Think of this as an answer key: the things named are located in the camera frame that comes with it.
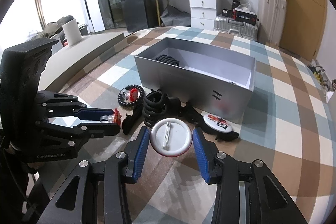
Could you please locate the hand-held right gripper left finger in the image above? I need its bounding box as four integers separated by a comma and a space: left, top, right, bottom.
22, 126, 150, 224

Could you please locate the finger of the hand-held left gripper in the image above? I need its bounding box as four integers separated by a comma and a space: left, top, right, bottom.
35, 91, 117, 122
36, 121, 122, 148

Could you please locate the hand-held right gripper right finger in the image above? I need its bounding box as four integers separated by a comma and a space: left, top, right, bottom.
192, 127, 309, 224

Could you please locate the small black hair clip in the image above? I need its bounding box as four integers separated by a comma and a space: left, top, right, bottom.
122, 106, 143, 135

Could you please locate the round white pin badge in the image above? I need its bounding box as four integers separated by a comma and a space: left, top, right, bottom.
150, 118, 193, 157

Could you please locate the long black hair clip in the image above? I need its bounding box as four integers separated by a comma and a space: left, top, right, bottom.
181, 102, 240, 142

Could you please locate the black hair claw clip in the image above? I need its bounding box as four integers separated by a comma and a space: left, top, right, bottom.
142, 89, 168, 127

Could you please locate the grey cardboard box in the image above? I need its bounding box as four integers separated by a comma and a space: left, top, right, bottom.
134, 38, 256, 124

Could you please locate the round printed pin badge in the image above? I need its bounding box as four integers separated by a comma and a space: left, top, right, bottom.
203, 113, 228, 131

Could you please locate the olive clothes pile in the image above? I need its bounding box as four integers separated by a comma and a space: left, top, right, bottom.
39, 15, 76, 38

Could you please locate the white paper roll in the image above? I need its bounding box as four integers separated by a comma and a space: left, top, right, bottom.
62, 19, 82, 45

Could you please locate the grey low table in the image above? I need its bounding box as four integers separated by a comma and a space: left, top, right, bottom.
49, 31, 126, 67

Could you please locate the plaid blanket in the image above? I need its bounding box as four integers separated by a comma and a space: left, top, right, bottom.
42, 26, 336, 224

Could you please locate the grey cloth bag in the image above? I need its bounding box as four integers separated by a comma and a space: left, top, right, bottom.
160, 5, 192, 28

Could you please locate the silver suitcase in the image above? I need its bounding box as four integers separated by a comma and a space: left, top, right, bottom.
213, 15, 259, 42

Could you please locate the pile of shoes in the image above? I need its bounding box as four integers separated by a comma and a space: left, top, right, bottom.
310, 59, 336, 94

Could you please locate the red and black box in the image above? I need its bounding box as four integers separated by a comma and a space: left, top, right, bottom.
234, 9, 257, 24

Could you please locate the white vanity desk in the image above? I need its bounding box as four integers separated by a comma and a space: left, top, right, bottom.
147, 0, 221, 29

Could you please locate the white suitcase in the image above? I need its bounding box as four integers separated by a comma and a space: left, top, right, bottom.
259, 0, 288, 48

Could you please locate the clear plastic bag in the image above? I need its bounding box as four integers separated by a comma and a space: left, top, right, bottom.
238, 2, 254, 12

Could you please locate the wooden door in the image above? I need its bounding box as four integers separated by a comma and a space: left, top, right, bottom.
277, 0, 328, 62

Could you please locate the black coiled hair tie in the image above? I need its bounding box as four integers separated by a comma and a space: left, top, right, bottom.
155, 55, 180, 67

